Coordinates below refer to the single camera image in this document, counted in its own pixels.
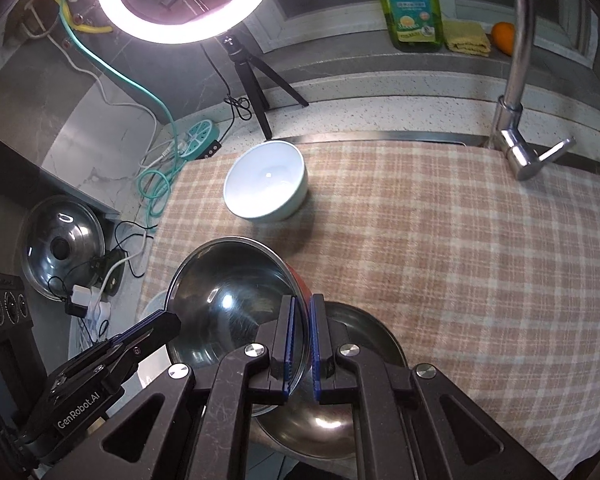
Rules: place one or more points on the plaid tablecloth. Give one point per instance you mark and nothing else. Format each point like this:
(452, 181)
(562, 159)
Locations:
(455, 260)

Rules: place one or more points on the light blue bowl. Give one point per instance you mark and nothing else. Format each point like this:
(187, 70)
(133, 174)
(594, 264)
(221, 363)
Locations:
(265, 180)

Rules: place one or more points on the chrome faucet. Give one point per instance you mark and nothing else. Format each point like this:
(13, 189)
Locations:
(517, 60)

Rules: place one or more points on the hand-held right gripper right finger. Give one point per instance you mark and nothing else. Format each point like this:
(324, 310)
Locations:
(315, 350)

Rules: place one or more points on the white charger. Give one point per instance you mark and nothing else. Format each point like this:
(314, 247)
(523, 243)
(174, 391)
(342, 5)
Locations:
(82, 297)

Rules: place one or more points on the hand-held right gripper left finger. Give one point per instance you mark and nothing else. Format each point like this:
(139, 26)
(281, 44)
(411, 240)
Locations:
(290, 345)

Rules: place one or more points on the large steel bowl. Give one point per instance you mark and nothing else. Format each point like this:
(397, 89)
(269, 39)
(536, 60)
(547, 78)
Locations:
(370, 335)

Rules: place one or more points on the steel pot lid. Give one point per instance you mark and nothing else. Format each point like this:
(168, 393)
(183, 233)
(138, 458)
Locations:
(75, 230)

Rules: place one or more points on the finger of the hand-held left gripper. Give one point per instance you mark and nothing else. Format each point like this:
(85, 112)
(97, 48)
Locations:
(150, 332)

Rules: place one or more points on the teal round power strip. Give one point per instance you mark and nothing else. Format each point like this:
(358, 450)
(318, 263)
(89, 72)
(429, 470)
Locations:
(200, 132)

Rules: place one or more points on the orange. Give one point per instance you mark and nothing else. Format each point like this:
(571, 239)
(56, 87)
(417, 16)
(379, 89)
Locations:
(502, 37)

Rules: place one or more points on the green dish soap bottle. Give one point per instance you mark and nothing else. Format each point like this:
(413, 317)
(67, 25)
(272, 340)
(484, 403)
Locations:
(410, 15)

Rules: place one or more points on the yellow cloth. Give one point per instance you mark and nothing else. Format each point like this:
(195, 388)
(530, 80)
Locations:
(465, 37)

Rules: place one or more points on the red steel bowl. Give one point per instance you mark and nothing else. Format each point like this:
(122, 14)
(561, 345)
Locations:
(220, 300)

